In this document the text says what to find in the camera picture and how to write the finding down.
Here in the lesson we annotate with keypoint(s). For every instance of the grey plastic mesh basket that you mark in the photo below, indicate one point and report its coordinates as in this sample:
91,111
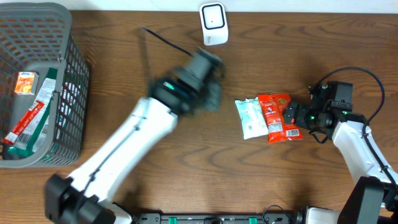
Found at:
34,38

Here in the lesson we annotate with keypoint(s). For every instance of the light green wipes pack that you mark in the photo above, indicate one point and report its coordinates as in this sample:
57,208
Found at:
252,119

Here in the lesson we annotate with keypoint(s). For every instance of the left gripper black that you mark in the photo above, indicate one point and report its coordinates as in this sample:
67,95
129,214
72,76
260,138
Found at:
217,98

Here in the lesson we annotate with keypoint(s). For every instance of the dark green packet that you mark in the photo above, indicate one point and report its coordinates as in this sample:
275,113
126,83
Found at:
32,138

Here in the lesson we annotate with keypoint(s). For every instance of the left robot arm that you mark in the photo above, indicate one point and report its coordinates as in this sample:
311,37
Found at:
86,195

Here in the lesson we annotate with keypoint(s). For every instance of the white barcode scanner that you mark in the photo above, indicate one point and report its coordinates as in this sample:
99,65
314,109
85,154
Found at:
214,23

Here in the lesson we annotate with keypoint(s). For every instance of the red flat packet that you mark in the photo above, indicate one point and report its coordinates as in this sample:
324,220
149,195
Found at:
18,129

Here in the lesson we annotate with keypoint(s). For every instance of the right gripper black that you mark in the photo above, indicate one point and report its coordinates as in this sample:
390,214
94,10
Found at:
290,112

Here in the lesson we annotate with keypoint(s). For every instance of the red snack bag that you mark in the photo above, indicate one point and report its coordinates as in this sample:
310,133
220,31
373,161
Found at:
272,106

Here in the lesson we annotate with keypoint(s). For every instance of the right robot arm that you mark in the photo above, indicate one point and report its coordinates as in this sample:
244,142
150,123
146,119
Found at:
374,197

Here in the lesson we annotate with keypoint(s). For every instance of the orange tissue pack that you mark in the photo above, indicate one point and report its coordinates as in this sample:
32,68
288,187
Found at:
26,83

